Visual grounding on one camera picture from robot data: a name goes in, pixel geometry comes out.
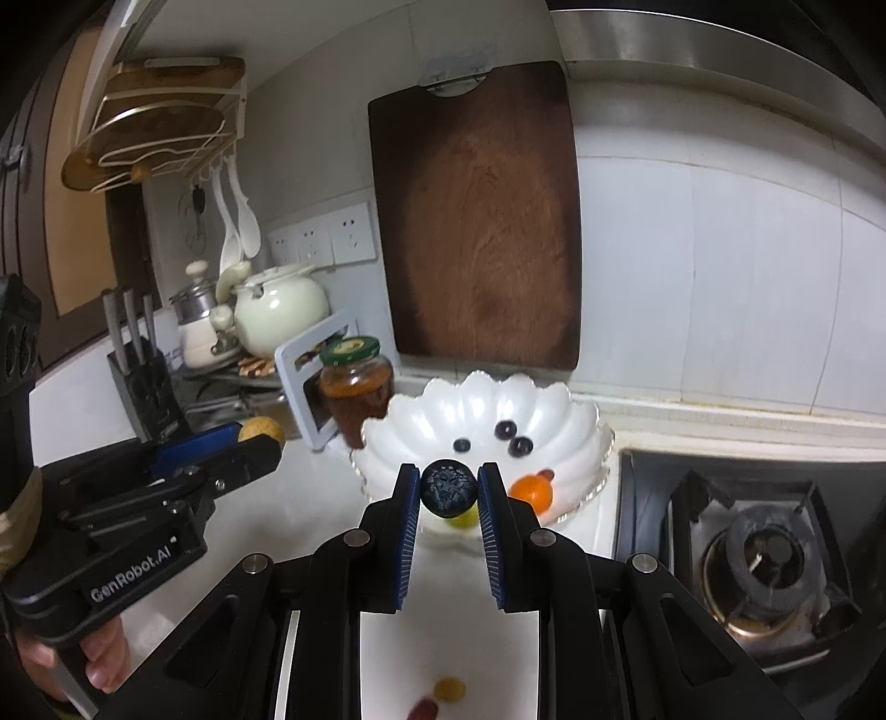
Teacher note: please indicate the metal wall hook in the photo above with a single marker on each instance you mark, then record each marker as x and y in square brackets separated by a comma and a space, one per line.
[457, 73]

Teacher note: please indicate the person's left hand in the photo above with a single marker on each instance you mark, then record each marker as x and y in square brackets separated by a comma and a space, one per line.
[104, 658]

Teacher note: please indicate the gas stove burner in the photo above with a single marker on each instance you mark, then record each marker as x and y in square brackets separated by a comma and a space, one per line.
[754, 554]

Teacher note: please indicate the dark red fruit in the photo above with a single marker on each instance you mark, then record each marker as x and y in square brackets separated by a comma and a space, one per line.
[423, 709]

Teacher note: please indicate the brown wooden cutting board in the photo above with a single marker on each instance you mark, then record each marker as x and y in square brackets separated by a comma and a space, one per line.
[484, 235]

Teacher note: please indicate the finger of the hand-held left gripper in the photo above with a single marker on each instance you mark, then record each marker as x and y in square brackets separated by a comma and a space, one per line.
[197, 446]
[242, 464]

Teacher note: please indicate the small orange fruit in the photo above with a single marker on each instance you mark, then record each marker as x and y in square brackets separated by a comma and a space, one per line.
[531, 492]

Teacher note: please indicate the yellow brown round fruit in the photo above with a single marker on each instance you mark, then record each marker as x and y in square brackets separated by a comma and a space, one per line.
[261, 430]

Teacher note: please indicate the large dark blue berry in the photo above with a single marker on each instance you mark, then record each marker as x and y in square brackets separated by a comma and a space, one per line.
[450, 488]

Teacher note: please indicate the white scalloped plate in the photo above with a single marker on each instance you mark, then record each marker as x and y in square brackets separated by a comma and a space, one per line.
[422, 429]

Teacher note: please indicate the steel range hood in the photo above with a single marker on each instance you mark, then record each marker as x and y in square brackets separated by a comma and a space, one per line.
[706, 41]

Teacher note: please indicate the small green fruit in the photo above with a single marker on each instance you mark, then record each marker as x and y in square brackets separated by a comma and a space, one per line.
[460, 523]

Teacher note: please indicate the round wooden board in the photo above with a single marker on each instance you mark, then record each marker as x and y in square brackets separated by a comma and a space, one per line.
[131, 149]

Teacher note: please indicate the white wall socket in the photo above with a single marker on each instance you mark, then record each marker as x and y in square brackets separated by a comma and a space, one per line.
[280, 247]
[353, 232]
[308, 242]

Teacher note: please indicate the small black hanging tool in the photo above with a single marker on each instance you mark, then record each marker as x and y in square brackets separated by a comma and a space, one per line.
[199, 201]

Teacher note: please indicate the brown wooden cabinet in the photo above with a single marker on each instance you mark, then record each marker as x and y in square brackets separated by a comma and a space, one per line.
[62, 180]

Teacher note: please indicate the white rectangular frame stand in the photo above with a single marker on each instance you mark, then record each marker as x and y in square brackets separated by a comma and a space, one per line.
[291, 388]

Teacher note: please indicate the small yellow fruit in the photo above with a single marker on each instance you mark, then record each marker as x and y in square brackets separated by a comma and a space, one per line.
[449, 689]

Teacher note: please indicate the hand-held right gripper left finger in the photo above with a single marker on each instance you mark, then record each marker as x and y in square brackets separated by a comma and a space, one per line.
[407, 554]

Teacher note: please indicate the cream ceramic kettle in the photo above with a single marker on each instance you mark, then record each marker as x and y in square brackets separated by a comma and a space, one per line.
[280, 311]

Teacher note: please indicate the small cream pot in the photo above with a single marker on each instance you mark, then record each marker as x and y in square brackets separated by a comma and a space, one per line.
[201, 325]

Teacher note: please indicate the black knife block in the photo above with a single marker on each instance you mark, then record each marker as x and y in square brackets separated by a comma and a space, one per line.
[149, 394]

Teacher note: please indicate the glass jar with green lid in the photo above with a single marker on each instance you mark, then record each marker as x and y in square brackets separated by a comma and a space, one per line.
[356, 394]

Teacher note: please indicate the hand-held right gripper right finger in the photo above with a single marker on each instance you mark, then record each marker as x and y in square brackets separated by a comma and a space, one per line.
[493, 554]

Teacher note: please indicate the white plastic spoon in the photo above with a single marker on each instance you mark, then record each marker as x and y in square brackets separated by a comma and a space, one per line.
[246, 214]
[228, 228]

